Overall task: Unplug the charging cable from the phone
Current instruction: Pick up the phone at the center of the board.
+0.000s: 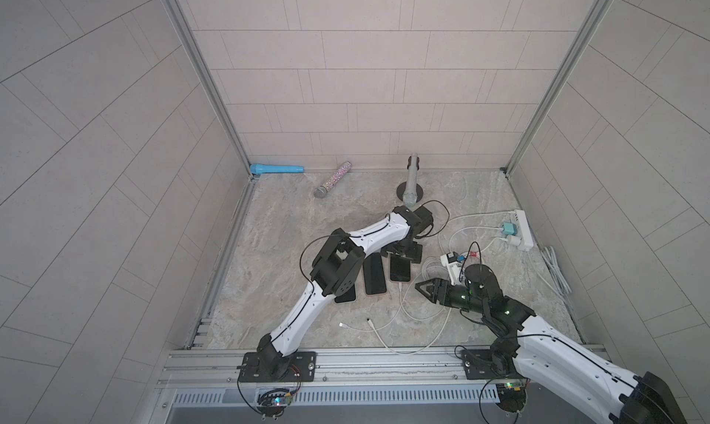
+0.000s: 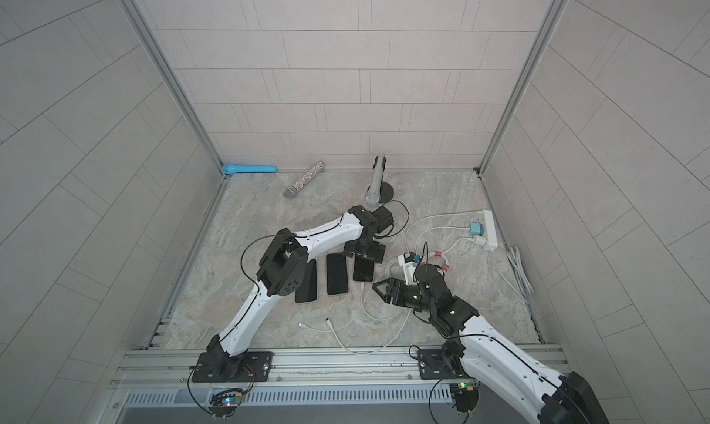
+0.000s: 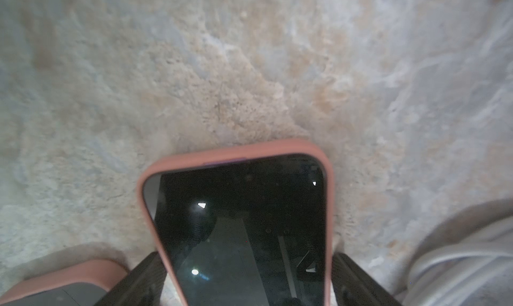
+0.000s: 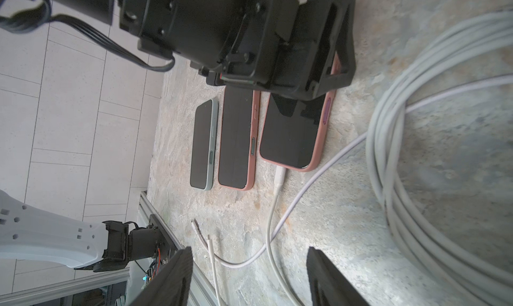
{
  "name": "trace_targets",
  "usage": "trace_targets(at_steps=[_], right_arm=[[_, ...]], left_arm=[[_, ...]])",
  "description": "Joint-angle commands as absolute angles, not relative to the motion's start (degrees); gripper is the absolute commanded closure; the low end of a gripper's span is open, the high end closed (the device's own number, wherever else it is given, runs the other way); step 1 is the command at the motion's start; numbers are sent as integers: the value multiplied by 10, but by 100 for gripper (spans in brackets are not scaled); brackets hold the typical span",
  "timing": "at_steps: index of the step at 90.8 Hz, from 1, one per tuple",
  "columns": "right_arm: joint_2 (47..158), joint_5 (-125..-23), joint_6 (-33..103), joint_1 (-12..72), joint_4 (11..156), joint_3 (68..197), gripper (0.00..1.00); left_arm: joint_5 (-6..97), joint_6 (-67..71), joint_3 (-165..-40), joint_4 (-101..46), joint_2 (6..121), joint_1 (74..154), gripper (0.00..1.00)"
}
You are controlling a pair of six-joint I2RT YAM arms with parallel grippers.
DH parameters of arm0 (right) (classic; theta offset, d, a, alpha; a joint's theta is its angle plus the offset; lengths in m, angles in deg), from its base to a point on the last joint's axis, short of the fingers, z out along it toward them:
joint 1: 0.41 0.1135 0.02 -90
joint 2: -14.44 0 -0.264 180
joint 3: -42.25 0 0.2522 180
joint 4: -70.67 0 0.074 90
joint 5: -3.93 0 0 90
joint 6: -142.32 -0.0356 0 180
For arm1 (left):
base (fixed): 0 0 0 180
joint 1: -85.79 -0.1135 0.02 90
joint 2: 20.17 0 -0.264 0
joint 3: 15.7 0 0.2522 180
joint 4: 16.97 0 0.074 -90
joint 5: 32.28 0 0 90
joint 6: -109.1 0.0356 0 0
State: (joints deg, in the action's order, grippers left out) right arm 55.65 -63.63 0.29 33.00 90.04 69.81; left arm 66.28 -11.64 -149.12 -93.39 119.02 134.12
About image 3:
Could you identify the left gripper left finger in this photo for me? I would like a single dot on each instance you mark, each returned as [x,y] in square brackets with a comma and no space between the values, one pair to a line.
[141,287]

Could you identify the black phone pink case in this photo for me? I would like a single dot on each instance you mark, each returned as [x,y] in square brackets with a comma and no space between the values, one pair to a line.
[246,225]
[82,284]

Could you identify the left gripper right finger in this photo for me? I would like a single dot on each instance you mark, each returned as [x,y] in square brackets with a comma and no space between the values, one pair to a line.
[353,286]

